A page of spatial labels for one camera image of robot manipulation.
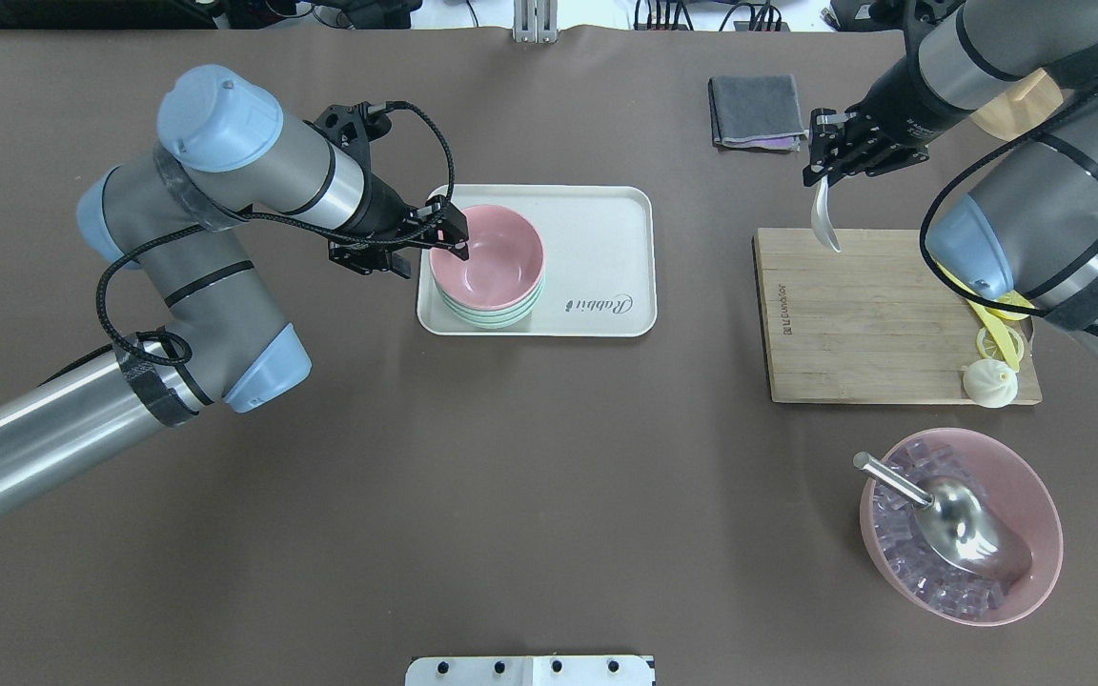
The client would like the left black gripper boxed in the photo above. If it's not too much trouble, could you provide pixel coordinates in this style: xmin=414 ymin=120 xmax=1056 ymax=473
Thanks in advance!
xmin=314 ymin=103 xmax=469 ymax=278

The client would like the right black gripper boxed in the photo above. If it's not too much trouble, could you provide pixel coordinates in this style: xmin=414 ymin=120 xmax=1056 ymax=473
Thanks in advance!
xmin=802 ymin=95 xmax=931 ymax=188

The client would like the white ceramic spoon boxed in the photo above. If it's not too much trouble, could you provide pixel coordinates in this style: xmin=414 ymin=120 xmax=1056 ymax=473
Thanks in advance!
xmin=810 ymin=175 xmax=842 ymax=254

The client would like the small pink bowl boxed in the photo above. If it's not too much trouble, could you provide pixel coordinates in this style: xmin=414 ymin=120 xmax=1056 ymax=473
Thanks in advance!
xmin=430 ymin=205 xmax=546 ymax=312

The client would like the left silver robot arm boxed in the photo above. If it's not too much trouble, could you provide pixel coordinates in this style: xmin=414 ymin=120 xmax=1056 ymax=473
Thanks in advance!
xmin=0 ymin=64 xmax=469 ymax=516

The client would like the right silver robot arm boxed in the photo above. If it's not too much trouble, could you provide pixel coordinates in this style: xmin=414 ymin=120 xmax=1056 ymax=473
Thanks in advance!
xmin=803 ymin=1 xmax=1098 ymax=357

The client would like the green bowl stack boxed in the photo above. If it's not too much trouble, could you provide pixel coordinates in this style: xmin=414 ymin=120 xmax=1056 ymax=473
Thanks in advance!
xmin=435 ymin=278 xmax=545 ymax=330

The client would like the large pink ice bowl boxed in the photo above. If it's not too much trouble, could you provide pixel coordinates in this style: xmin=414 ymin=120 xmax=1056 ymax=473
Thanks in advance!
xmin=859 ymin=427 xmax=1065 ymax=628

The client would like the grey folded cloth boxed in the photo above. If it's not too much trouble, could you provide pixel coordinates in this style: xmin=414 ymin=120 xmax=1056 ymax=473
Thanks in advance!
xmin=707 ymin=74 xmax=807 ymax=151

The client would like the cream rabbit tray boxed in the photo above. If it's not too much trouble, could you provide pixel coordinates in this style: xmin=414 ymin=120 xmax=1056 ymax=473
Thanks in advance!
xmin=416 ymin=184 xmax=657 ymax=337

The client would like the bamboo cutting board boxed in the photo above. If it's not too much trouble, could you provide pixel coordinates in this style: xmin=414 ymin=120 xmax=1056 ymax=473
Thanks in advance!
xmin=752 ymin=227 xmax=1044 ymax=406

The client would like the wooden cup tree stand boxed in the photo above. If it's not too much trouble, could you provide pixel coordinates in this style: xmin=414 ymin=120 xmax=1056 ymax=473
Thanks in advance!
xmin=970 ymin=69 xmax=1064 ymax=142

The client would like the lemon slice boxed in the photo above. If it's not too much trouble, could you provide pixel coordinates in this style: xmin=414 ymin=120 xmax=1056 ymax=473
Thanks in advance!
xmin=975 ymin=320 xmax=1027 ymax=371

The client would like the yellow plastic knife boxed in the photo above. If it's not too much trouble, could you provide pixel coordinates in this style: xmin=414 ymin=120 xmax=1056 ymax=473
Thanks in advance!
xmin=967 ymin=292 xmax=1031 ymax=368

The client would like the white steamed bun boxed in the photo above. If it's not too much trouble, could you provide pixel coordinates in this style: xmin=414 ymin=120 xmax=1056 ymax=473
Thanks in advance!
xmin=960 ymin=357 xmax=1019 ymax=409

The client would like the metal ice scoop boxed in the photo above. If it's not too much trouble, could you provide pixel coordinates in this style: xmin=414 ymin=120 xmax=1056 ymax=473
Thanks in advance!
xmin=851 ymin=452 xmax=1033 ymax=582

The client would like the aluminium frame post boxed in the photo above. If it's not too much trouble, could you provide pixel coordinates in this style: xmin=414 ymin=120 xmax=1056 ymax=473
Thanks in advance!
xmin=513 ymin=0 xmax=559 ymax=44

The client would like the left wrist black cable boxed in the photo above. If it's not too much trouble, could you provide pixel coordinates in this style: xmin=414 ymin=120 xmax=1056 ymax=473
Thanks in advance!
xmin=96 ymin=100 xmax=456 ymax=368

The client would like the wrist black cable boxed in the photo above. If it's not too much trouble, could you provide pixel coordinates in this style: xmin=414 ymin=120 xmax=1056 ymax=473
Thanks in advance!
xmin=96 ymin=100 xmax=456 ymax=368
xmin=919 ymin=19 xmax=1098 ymax=319

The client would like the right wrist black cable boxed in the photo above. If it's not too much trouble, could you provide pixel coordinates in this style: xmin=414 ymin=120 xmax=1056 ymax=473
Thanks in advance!
xmin=919 ymin=19 xmax=1098 ymax=319

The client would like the white camera pole base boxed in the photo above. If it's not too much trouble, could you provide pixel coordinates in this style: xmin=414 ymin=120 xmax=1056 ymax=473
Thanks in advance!
xmin=404 ymin=655 xmax=657 ymax=685

